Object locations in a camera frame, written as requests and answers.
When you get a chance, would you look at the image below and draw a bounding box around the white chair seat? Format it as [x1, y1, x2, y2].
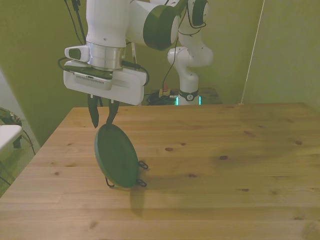
[0, 124, 24, 152]

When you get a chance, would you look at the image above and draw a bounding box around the dark robot mounting platform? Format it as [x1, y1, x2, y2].
[194, 87, 224, 105]

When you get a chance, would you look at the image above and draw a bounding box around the teal round plate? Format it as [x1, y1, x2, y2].
[93, 122, 140, 189]

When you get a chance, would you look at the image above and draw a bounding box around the white hanging cord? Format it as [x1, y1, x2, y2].
[239, 0, 266, 105]

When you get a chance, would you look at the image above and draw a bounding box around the yellow box with red button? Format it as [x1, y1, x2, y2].
[158, 83, 180, 99]

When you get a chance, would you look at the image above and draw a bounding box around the black cable bundle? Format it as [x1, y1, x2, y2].
[145, 92, 177, 106]

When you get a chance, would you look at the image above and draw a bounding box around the black wire plate stand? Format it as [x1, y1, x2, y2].
[104, 160, 150, 189]

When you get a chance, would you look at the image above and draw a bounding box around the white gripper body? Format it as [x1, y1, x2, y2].
[63, 68, 147, 107]

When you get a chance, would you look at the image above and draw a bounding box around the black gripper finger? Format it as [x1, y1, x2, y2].
[87, 94, 100, 130]
[106, 99, 121, 126]

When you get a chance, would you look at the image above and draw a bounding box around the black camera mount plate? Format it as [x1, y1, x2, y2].
[64, 63, 115, 76]

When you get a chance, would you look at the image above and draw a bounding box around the dark patterned cushion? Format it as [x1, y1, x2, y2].
[0, 106, 24, 126]

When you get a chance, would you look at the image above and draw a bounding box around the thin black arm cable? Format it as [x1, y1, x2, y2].
[161, 0, 209, 99]

